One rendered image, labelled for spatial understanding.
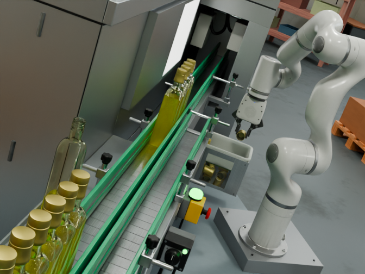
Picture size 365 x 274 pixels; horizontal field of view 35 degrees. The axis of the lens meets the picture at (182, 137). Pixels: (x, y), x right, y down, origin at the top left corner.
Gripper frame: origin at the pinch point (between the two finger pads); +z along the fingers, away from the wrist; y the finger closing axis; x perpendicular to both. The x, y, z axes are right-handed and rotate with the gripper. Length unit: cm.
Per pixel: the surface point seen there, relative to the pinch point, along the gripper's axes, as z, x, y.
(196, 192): 7, -57, -4
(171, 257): 12, -90, -1
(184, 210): 14, -59, -5
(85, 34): -36, -94, -39
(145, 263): -2, -120, -3
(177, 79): -21, -41, -24
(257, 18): -36, 70, -18
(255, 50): -21, 71, -13
